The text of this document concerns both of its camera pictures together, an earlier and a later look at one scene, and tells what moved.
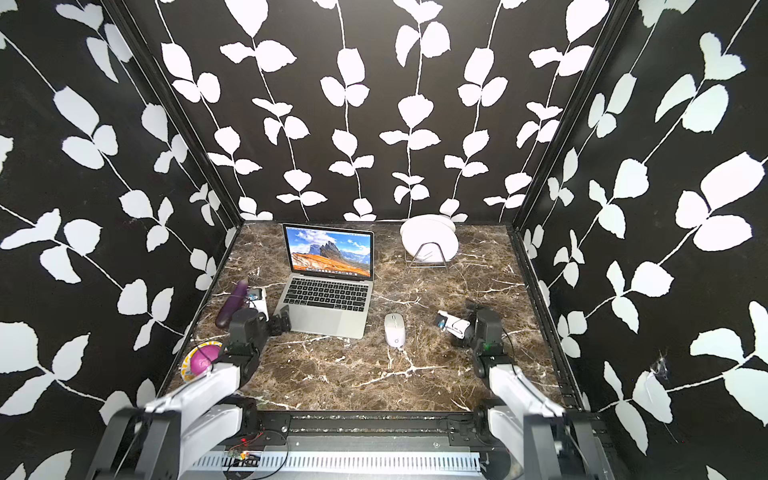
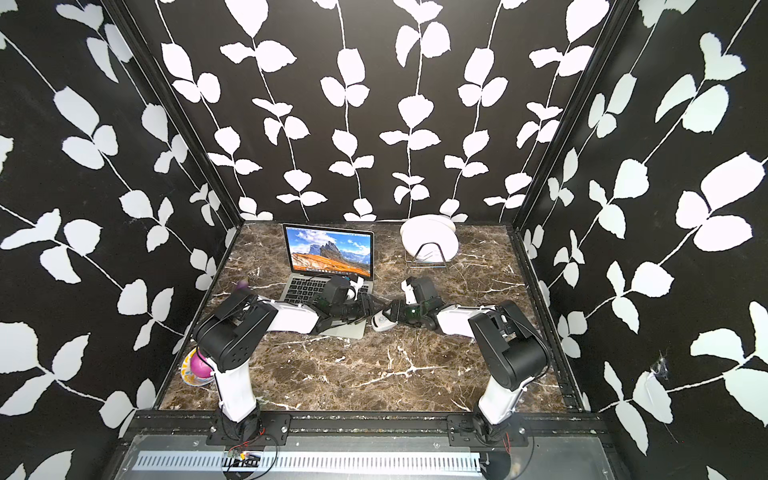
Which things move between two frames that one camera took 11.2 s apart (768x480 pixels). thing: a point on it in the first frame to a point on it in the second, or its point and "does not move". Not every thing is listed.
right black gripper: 475,314 to 398,312
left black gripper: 276,326 to 366,310
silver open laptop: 329,286 does not move
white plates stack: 430,237 does not move
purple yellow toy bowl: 198,360 does not move
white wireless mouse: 395,330 to 381,322
